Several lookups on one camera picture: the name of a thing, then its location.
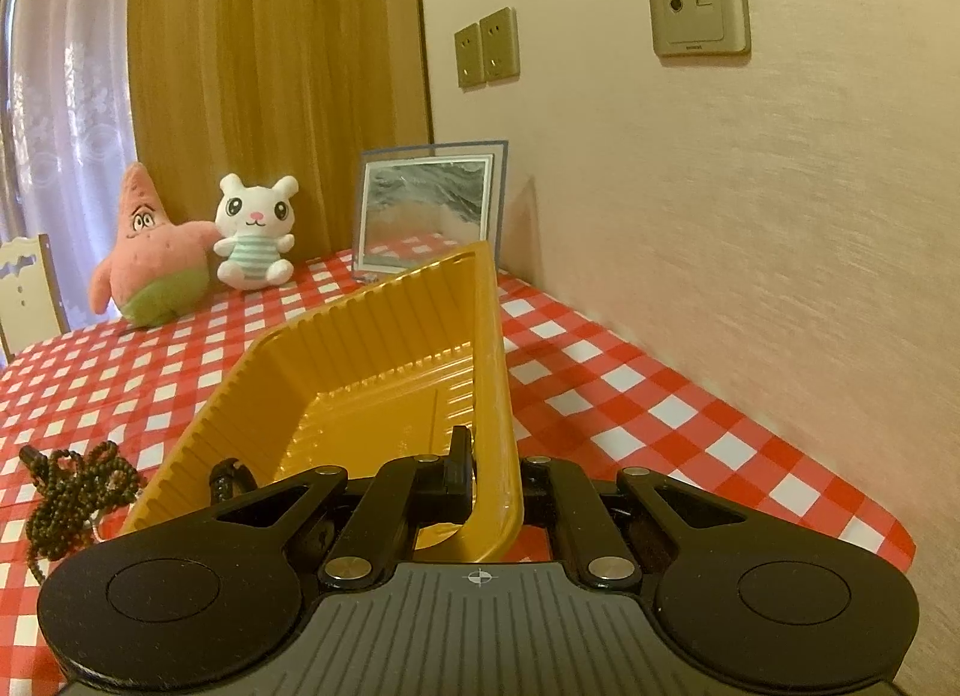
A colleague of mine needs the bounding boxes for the red white checkered tablecloth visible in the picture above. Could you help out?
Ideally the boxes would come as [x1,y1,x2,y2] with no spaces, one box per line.
[0,250,920,674]

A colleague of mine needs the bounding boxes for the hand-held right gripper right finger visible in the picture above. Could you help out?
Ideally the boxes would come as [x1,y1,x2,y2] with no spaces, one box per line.
[517,454,752,590]

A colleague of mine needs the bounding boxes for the framed sand picture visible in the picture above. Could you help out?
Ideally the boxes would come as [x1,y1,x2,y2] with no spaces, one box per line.
[351,139,511,284]

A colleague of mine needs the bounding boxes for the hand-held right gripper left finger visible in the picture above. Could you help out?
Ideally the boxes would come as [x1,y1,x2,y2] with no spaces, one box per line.
[199,426,477,590]

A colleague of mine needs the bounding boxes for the sheer white curtain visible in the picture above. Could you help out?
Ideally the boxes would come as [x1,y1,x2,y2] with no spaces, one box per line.
[0,0,140,329]

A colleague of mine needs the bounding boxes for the white chair back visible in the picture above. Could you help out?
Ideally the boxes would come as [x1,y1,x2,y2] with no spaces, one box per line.
[0,233,70,359]

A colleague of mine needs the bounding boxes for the pink starfish plush toy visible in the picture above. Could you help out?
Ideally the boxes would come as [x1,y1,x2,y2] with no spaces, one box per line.
[88,161,226,328]

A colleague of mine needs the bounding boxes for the yellow plastic tray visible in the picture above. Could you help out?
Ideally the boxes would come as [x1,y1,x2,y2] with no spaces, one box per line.
[120,240,524,563]

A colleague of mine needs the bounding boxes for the brown bead necklace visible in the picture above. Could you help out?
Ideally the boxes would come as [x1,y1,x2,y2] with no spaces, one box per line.
[16,439,143,581]

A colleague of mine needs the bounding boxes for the brown curtain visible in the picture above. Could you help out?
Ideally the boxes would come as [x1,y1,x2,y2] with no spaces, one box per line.
[127,0,434,266]

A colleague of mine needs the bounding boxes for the white bunny plush toy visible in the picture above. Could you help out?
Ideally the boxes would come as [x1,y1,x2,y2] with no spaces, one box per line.
[212,173,301,292]

